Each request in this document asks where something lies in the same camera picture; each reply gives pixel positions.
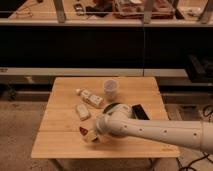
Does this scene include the red pepper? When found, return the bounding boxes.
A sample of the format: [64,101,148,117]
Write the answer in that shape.
[79,127,89,136]

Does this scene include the background workbench shelf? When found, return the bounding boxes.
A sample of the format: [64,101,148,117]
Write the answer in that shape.
[0,0,213,27]

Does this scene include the black cable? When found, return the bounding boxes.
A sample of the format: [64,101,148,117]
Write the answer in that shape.
[175,151,213,171]

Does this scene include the green ceramic bowl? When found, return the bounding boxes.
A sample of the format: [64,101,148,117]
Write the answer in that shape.
[103,103,120,114]

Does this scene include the white lying bottle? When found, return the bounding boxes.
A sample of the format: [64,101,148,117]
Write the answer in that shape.
[76,89,103,108]

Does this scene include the small white packet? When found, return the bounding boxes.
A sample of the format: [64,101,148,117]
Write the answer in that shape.
[76,104,90,121]

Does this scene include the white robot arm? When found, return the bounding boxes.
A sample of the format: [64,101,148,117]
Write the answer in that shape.
[85,104,213,154]

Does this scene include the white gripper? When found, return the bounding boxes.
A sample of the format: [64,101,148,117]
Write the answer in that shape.
[84,117,108,143]

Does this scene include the wooden table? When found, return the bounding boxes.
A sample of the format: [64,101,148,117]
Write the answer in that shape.
[30,76,181,171]

